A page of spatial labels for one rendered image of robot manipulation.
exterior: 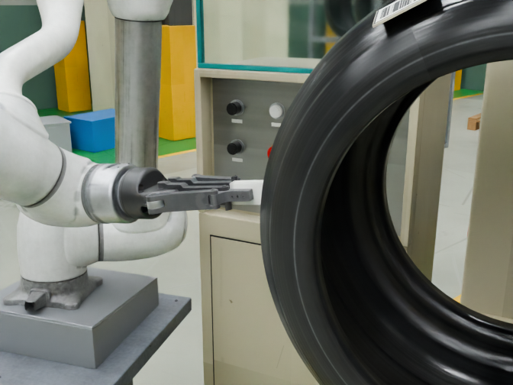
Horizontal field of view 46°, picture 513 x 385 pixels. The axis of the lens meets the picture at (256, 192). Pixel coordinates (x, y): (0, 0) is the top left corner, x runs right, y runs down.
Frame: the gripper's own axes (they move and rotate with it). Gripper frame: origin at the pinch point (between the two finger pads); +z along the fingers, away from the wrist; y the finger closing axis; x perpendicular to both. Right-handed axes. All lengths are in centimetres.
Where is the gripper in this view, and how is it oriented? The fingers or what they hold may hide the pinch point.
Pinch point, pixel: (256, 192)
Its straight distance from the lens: 79.1
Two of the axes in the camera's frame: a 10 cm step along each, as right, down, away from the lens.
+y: 4.4, -2.7, 8.6
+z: 8.9, -0.1, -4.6
